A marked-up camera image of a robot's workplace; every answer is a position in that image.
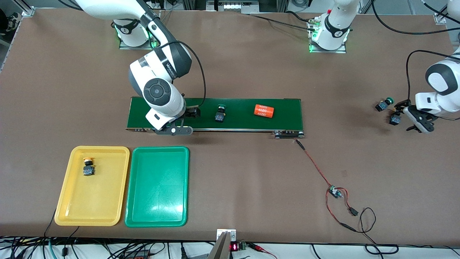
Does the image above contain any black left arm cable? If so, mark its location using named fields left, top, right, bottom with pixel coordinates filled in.
left=370, top=0, right=460, bottom=121

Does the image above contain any thin black cable loop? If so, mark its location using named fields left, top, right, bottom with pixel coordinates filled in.
left=359, top=207, right=399, bottom=255

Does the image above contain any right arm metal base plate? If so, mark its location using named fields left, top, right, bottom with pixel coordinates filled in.
left=119, top=11, right=160, bottom=50

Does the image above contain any red clip lead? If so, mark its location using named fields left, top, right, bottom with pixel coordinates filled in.
left=248, top=243, right=278, bottom=259

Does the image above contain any black table cable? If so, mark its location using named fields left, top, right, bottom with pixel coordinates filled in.
left=248, top=10, right=317, bottom=33

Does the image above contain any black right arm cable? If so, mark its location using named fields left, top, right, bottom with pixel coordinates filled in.
left=158, top=40, right=207, bottom=108

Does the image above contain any white electrical device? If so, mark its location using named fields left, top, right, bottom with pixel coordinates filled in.
left=215, top=0, right=260, bottom=14

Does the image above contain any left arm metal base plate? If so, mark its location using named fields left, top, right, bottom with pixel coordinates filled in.
left=309, top=18, right=347, bottom=54

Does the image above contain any yellow plastic tray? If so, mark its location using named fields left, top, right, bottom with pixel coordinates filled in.
left=54, top=146, right=130, bottom=227

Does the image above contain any orange cylinder marked 4680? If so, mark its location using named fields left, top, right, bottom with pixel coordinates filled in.
left=254, top=104, right=275, bottom=119

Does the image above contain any grey metal camera mount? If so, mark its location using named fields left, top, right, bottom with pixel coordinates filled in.
left=208, top=229, right=236, bottom=259

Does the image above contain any black floor cable bundle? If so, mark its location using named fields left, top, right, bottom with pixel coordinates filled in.
left=0, top=236, right=216, bottom=259

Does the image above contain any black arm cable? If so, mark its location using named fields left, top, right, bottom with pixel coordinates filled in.
left=370, top=0, right=460, bottom=121
left=158, top=40, right=207, bottom=108

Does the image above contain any dark patterned shoe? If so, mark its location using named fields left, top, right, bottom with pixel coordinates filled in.
left=4, top=12, right=23, bottom=36

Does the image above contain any red black conveyor wire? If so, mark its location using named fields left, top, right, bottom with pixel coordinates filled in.
left=295, top=139, right=360, bottom=232

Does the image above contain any green plastic tray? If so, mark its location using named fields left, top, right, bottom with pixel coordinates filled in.
left=124, top=146, right=190, bottom=228

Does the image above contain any green conveyor belt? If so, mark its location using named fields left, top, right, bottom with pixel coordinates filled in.
left=126, top=96, right=305, bottom=140

